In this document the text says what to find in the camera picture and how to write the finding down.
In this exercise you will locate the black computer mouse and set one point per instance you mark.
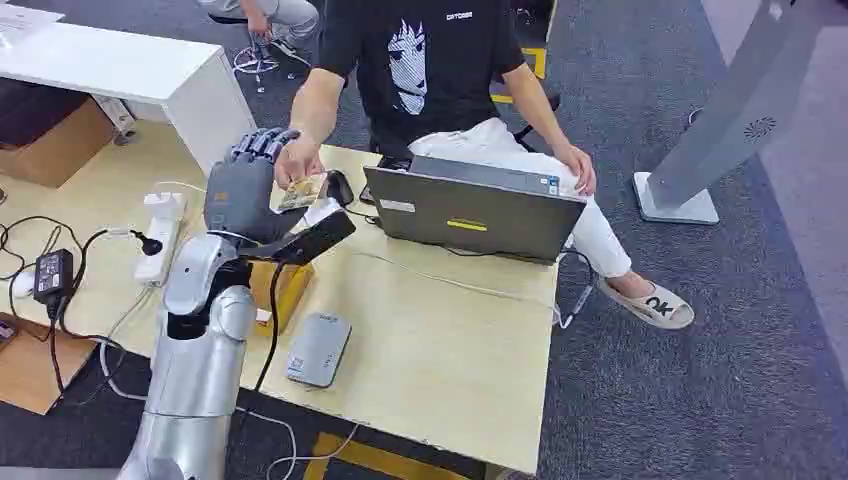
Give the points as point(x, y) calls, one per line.
point(339, 187)

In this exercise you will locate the person in the background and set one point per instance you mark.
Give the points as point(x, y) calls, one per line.
point(285, 16)

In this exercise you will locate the white power strip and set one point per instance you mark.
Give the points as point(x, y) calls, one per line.
point(159, 245)

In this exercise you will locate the yellow desk leg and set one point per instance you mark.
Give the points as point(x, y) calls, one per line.
point(371, 458)

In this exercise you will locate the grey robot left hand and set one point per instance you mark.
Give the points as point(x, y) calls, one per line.
point(238, 195)

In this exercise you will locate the person in black shirt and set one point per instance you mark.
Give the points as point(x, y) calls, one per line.
point(424, 66)

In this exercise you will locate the black power adapter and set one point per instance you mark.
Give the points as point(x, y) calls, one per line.
point(53, 275)

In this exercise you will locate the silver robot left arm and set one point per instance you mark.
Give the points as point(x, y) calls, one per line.
point(192, 371)

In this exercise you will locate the wooden card box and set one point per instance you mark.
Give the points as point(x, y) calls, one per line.
point(285, 295)

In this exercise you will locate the person's left hand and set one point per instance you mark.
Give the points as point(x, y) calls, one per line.
point(580, 166)

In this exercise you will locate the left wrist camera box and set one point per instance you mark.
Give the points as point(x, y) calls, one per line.
point(319, 242)

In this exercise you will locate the white desk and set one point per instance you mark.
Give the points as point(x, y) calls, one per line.
point(119, 66)

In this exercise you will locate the brown cardboard box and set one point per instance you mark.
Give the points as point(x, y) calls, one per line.
point(60, 149)
point(33, 371)

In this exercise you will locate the grey laptop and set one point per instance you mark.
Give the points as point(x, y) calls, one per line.
point(474, 218)

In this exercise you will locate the grey standing panel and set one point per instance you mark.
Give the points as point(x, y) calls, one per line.
point(729, 112)

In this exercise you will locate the metal chair base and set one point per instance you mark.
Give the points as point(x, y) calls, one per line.
point(255, 61)

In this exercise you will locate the black power plug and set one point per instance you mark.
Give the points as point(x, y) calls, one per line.
point(149, 245)

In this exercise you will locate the yellow floor tape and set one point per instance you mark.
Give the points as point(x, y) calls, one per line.
point(538, 63)

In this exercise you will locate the printed card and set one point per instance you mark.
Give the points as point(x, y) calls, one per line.
point(303, 194)

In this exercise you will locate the pale sandal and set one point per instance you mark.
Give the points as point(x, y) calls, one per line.
point(652, 306)

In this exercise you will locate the person's right hand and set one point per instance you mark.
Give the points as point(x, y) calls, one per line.
point(297, 162)

